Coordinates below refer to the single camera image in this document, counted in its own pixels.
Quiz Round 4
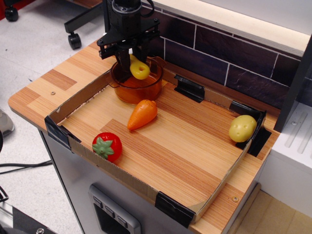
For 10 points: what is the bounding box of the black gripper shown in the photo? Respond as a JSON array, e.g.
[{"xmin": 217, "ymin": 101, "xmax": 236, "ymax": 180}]
[{"xmin": 97, "ymin": 0, "xmax": 160, "ymax": 78}]

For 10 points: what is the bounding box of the yellow handled toy knife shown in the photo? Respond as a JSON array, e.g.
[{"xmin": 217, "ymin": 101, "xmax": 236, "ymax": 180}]
[{"xmin": 130, "ymin": 54, "xmax": 150, "ymax": 80}]

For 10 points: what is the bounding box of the amber transparent plastic pot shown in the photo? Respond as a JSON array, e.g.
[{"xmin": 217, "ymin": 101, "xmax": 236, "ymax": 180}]
[{"xmin": 107, "ymin": 57, "xmax": 166, "ymax": 104}]

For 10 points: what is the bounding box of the cardboard fence with black tape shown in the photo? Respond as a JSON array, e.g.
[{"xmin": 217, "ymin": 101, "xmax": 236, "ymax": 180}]
[{"xmin": 45, "ymin": 63, "xmax": 272, "ymax": 233}]

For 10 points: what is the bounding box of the orange toy carrot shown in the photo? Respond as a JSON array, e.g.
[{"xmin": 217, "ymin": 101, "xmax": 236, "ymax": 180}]
[{"xmin": 127, "ymin": 99, "xmax": 158, "ymax": 130}]

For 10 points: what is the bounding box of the black office chair base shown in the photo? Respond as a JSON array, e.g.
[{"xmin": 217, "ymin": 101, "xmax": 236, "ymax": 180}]
[{"xmin": 64, "ymin": 0, "xmax": 103, "ymax": 50}]

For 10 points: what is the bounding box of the red toy tomato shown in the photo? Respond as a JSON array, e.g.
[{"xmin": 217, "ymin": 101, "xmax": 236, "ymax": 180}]
[{"xmin": 92, "ymin": 132, "xmax": 122, "ymax": 162}]

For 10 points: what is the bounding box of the black caster wheel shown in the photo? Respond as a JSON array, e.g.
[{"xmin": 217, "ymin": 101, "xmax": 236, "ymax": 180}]
[{"xmin": 4, "ymin": 5, "xmax": 19, "ymax": 22}]

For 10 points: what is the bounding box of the yellow toy potato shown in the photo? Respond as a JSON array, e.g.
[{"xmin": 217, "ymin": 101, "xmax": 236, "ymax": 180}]
[{"xmin": 229, "ymin": 115, "xmax": 257, "ymax": 143}]

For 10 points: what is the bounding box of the grey toy oven panel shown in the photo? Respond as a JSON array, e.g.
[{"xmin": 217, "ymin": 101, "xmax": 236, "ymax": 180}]
[{"xmin": 88, "ymin": 185, "xmax": 142, "ymax": 234}]

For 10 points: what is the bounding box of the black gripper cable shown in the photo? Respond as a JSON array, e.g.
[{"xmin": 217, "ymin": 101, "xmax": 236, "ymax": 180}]
[{"xmin": 140, "ymin": 0, "xmax": 155, "ymax": 18}]

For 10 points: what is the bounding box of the black cable on floor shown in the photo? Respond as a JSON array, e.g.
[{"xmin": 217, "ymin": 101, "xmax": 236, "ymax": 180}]
[{"xmin": 0, "ymin": 160, "xmax": 53, "ymax": 175}]

